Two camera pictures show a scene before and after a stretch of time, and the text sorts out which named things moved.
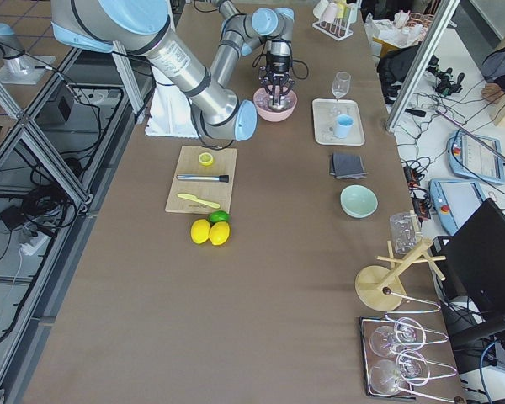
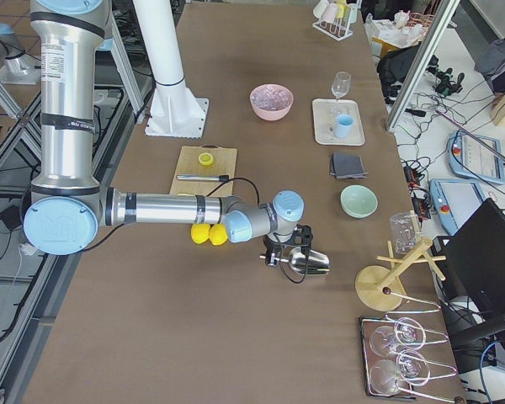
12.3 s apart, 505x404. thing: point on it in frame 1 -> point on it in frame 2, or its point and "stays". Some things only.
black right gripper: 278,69 -> 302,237
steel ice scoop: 278,103 -> 317,264
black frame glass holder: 390,357 stays
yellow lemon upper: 200,231 stays
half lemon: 205,159 stays
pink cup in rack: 330,13 stays
